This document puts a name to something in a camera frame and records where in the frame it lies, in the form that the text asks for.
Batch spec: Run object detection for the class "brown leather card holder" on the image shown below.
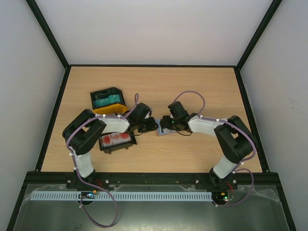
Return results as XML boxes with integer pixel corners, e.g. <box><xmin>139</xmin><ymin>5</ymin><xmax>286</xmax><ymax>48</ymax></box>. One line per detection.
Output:
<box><xmin>155</xmin><ymin>118</ymin><xmax>177</xmax><ymax>136</ymax></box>

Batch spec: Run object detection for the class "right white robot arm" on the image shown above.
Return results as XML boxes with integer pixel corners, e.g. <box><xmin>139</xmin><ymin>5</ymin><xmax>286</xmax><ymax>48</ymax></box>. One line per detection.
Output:
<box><xmin>160</xmin><ymin>101</ymin><xmax>257</xmax><ymax>189</ymax></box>

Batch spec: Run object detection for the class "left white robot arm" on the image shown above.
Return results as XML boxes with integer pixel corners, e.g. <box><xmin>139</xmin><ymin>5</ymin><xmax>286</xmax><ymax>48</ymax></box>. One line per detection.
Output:
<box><xmin>62</xmin><ymin>103</ymin><xmax>158</xmax><ymax>178</ymax></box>

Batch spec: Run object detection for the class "yellow bin with white cards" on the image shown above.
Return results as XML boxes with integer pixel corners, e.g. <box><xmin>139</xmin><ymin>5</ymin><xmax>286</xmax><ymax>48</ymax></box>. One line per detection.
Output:
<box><xmin>93</xmin><ymin>103</ymin><xmax>128</xmax><ymax>115</ymax></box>

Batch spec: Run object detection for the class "black bin with red cards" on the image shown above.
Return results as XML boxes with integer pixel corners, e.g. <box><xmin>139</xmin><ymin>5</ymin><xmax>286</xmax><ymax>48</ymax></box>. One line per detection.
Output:
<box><xmin>99</xmin><ymin>133</ymin><xmax>137</xmax><ymax>154</ymax></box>

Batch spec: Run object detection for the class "red card stack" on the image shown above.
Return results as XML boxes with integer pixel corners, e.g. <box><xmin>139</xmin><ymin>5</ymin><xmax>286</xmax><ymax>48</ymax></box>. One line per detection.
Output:
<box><xmin>101</xmin><ymin>132</ymin><xmax>131</xmax><ymax>148</ymax></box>

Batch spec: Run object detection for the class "teal card stack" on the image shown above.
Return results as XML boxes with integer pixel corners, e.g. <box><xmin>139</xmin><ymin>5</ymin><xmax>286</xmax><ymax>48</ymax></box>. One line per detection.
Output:
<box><xmin>94</xmin><ymin>94</ymin><xmax>121</xmax><ymax>108</ymax></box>

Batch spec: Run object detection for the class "black bin with teal cards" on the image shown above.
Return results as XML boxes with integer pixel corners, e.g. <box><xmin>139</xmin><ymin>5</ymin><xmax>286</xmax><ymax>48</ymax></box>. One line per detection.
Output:
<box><xmin>90</xmin><ymin>87</ymin><xmax>126</xmax><ymax>109</ymax></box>

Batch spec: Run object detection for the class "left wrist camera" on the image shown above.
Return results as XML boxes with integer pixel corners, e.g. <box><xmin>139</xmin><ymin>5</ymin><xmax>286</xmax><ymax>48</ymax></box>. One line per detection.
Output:
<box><xmin>144</xmin><ymin>111</ymin><xmax>152</xmax><ymax>119</ymax></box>

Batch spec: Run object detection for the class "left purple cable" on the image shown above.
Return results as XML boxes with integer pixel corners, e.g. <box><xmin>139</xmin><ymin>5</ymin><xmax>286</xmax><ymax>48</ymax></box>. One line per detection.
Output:
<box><xmin>65</xmin><ymin>93</ymin><xmax>119</xmax><ymax>227</ymax></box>

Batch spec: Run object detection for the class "light blue slotted cable duct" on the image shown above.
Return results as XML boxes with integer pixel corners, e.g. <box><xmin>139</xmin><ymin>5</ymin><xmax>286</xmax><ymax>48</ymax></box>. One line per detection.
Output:
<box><xmin>28</xmin><ymin>191</ymin><xmax>212</xmax><ymax>202</ymax></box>

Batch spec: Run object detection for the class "black aluminium frame rail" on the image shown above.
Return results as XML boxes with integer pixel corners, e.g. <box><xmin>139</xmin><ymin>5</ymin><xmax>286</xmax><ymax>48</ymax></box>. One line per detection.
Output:
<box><xmin>24</xmin><ymin>170</ymin><xmax>281</xmax><ymax>191</ymax></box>

